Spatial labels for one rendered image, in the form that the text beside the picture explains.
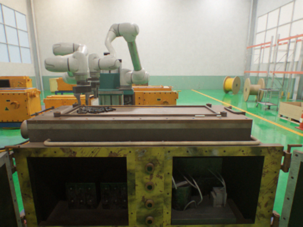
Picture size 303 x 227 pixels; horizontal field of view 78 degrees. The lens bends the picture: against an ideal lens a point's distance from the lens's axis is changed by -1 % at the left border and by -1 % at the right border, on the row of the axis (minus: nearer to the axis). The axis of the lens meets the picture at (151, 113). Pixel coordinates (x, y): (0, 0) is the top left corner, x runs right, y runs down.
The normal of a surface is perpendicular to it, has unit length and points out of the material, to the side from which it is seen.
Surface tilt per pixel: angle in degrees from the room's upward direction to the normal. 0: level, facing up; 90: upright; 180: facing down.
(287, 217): 90
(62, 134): 90
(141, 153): 90
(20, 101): 90
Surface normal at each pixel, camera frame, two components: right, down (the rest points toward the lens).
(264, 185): 0.01, 0.22
